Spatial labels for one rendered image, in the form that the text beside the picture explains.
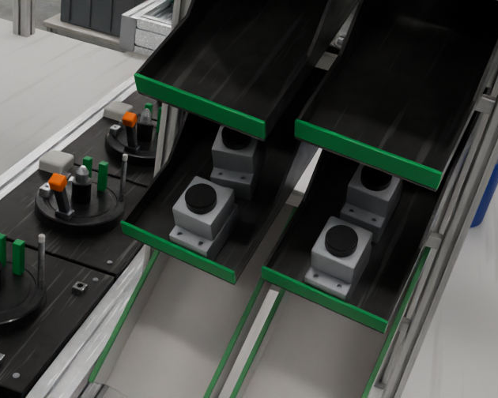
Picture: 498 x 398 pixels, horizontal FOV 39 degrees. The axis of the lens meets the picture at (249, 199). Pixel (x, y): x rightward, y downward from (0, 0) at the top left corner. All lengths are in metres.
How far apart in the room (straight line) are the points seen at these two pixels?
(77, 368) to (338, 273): 0.39
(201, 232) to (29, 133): 0.97
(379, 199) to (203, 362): 0.28
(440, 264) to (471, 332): 0.52
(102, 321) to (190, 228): 0.33
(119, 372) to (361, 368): 0.28
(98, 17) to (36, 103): 1.20
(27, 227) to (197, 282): 0.37
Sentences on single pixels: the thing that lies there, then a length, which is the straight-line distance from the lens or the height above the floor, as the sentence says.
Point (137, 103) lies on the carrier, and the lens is 1.53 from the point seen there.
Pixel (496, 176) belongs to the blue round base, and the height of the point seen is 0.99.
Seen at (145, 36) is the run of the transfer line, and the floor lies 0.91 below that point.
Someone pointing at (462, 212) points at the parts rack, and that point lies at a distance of 0.75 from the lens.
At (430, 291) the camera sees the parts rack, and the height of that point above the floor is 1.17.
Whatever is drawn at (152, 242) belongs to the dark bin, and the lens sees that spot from 0.72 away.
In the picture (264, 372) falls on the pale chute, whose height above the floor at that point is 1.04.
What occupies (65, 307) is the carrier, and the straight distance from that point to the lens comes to 0.98.
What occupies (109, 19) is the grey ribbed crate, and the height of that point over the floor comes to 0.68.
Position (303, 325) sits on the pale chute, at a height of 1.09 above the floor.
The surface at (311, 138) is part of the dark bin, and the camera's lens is 0.62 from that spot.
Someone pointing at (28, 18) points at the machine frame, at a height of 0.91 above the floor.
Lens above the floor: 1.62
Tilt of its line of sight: 31 degrees down
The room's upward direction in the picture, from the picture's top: 11 degrees clockwise
